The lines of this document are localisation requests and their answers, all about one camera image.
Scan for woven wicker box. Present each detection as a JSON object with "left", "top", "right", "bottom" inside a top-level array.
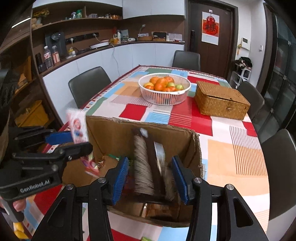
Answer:
[{"left": 195, "top": 81, "right": 250, "bottom": 121}]

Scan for grey chair right far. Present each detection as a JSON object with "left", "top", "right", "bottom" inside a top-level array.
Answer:
[{"left": 237, "top": 81, "right": 265, "bottom": 120}]

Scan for foil candy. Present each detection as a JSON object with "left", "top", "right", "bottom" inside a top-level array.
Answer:
[{"left": 96, "top": 156, "right": 105, "bottom": 169}]

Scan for water bottle red label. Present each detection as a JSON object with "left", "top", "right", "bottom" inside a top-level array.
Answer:
[{"left": 44, "top": 46, "right": 54, "bottom": 69}]

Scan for black coffee machine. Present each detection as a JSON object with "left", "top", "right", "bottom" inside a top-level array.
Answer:
[{"left": 45, "top": 32, "right": 68, "bottom": 60}]

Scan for brown cardboard box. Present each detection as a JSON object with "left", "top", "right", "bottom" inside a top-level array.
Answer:
[{"left": 61, "top": 115, "right": 204, "bottom": 228}]

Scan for colourful checked tablecloth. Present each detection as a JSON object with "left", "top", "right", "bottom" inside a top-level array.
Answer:
[{"left": 23, "top": 66, "right": 270, "bottom": 240}]

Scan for grey chair far end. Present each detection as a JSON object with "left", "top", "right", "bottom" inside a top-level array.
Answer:
[{"left": 172, "top": 50, "right": 201, "bottom": 71}]

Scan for white fruit basket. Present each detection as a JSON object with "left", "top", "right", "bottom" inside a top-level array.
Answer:
[{"left": 138, "top": 73, "right": 191, "bottom": 106}]

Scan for red fu door poster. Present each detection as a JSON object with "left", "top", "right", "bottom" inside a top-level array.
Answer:
[{"left": 201, "top": 11, "right": 220, "bottom": 46}]

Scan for grey chair right near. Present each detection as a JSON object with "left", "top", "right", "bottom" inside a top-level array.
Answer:
[{"left": 261, "top": 129, "right": 295, "bottom": 219}]

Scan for dark wooden door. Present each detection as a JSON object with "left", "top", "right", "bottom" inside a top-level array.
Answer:
[{"left": 188, "top": 1, "right": 238, "bottom": 79}]

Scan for grey chair left side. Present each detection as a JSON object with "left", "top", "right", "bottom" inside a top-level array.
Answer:
[{"left": 68, "top": 66, "right": 111, "bottom": 108}]

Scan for oranges in basket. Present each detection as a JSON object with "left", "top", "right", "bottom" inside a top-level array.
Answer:
[{"left": 144, "top": 76, "right": 185, "bottom": 92}]

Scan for person left hand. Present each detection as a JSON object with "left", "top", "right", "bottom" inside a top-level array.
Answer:
[{"left": 0, "top": 199, "right": 27, "bottom": 212}]

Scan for pink candy stick packet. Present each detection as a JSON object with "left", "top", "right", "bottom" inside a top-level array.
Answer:
[{"left": 66, "top": 108, "right": 99, "bottom": 177}]

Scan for black snack packet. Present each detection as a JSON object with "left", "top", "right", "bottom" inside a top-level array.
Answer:
[{"left": 132, "top": 128, "right": 176, "bottom": 203}]

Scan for green cracker packet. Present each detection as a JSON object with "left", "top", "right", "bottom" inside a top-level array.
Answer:
[{"left": 140, "top": 237, "right": 152, "bottom": 241}]

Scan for grey chair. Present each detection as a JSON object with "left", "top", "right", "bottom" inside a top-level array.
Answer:
[
  {"left": 237, "top": 81, "right": 265, "bottom": 120},
  {"left": 261, "top": 129, "right": 295, "bottom": 219},
  {"left": 68, "top": 66, "right": 111, "bottom": 108}
]

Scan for white shoe rack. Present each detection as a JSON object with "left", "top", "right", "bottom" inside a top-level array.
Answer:
[{"left": 229, "top": 64, "right": 251, "bottom": 89}]

